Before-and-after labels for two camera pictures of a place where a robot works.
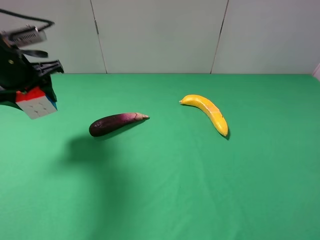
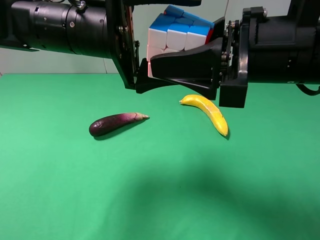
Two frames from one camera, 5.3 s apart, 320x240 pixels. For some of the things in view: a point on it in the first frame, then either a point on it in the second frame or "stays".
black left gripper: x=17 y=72 to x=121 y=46
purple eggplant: x=105 y=125 stays
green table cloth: x=173 y=176 stays
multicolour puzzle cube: x=34 y=103 to x=173 y=30
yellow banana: x=213 y=112 stays
